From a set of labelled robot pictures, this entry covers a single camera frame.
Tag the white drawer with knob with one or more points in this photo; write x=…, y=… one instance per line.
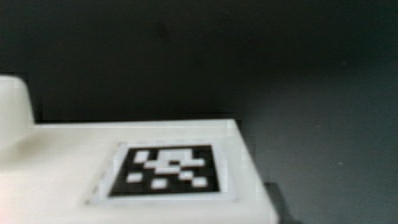
x=125, y=173

